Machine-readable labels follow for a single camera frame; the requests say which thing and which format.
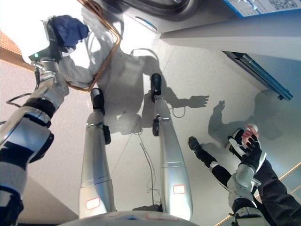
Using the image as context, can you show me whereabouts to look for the black left robot foot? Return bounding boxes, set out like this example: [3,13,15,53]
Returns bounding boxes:
[90,87,106,116]

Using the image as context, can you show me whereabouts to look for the black right robot foot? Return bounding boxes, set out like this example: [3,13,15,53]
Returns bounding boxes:
[150,73,163,102]

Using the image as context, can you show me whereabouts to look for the thin grey floor cable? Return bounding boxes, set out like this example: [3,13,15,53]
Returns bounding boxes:
[139,117,163,206]

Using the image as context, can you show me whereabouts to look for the black sliding door frame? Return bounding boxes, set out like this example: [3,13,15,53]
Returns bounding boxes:
[222,50,294,101]

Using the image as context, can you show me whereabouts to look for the grey robot torso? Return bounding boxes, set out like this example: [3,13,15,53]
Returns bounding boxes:
[56,210,191,226]

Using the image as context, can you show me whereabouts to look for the dark blue garment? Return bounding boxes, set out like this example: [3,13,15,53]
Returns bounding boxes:
[48,15,90,49]

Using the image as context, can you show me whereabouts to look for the blue white info sticker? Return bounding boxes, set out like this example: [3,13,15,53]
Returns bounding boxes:
[222,0,301,19]

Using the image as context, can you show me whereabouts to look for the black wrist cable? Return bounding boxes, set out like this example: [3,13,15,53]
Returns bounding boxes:
[5,92,33,107]

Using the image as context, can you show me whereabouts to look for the person leg black trousers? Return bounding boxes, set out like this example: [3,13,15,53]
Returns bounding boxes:
[199,148,232,189]
[253,159,301,226]

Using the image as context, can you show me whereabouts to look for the black robot foot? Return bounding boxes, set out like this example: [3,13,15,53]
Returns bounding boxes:
[90,87,106,116]
[150,73,163,102]

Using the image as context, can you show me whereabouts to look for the black white person shoe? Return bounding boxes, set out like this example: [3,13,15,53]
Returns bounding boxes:
[225,123,260,149]

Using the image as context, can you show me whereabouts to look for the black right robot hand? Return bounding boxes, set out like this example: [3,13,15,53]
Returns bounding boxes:
[229,133,268,174]

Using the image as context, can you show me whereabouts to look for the grey front-load washing machine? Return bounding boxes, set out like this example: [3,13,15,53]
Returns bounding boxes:
[101,0,301,40]

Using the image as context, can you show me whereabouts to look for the silver left robot leg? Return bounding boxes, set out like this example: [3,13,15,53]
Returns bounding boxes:
[78,110,117,220]

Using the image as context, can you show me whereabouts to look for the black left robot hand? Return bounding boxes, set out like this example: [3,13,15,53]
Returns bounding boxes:
[28,35,78,64]

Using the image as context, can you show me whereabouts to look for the brown wicker laundry basket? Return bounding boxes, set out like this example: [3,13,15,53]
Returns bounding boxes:
[0,0,122,93]

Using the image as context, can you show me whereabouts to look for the silver robot leg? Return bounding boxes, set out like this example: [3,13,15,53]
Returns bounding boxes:
[78,110,117,220]
[152,94,194,221]

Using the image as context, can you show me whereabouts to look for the silver right robot leg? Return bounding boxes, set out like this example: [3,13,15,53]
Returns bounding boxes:
[152,94,194,221]

